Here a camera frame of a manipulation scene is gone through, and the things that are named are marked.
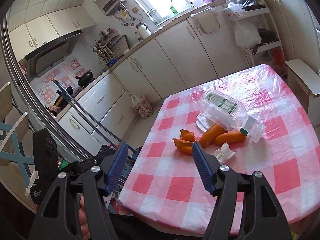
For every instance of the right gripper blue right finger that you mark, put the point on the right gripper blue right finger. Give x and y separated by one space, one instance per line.
203 168

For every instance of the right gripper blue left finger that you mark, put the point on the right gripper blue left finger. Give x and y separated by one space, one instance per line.
113 167

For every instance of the white tissue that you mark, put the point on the white tissue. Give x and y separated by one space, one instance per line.
203 123

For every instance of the person's left hand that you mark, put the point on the person's left hand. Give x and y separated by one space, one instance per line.
83 220

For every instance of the orange peel small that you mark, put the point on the orange peel small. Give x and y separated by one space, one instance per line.
185 142

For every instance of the small white tissue ball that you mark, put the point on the small white tissue ball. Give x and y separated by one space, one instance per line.
224 153

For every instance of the orange peel large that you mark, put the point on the orange peel large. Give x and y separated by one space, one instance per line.
210 135

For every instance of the orange peel middle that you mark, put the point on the orange peel middle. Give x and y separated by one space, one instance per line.
230 138

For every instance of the blue white folding chair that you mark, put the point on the blue white folding chair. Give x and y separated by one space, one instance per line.
12 135

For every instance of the clear plastic food container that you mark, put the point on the clear plastic food container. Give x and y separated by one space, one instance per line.
223 110

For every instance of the clear plastic bottle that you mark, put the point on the clear plastic bottle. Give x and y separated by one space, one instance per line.
253 129

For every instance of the pink checkered tablecloth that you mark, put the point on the pink checkered tablecloth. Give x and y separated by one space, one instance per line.
164 187

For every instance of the black wok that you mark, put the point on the black wok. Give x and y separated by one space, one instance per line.
85 79

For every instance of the range hood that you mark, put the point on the range hood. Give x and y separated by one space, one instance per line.
50 54

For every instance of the white thermos kettle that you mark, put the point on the white thermos kettle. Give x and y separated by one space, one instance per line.
143 30

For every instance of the white plastic bag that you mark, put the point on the white plastic bag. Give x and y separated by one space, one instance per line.
246 34

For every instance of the white step stool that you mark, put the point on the white step stool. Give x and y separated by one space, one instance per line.
304 83

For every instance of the green dish soap bottle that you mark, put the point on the green dish soap bottle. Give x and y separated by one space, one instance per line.
174 11

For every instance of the white wire shelf rack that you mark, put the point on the white wire shelf rack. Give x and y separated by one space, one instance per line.
270 50

